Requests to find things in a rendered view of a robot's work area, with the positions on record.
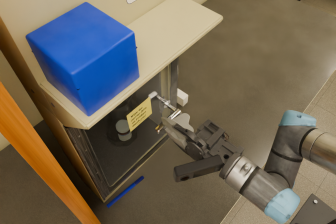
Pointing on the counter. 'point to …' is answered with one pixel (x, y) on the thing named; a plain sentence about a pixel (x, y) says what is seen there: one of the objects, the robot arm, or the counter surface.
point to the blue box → (86, 56)
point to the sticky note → (139, 114)
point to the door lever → (168, 116)
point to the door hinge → (78, 150)
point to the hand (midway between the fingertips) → (163, 124)
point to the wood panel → (40, 157)
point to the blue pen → (125, 192)
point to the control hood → (145, 53)
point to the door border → (77, 135)
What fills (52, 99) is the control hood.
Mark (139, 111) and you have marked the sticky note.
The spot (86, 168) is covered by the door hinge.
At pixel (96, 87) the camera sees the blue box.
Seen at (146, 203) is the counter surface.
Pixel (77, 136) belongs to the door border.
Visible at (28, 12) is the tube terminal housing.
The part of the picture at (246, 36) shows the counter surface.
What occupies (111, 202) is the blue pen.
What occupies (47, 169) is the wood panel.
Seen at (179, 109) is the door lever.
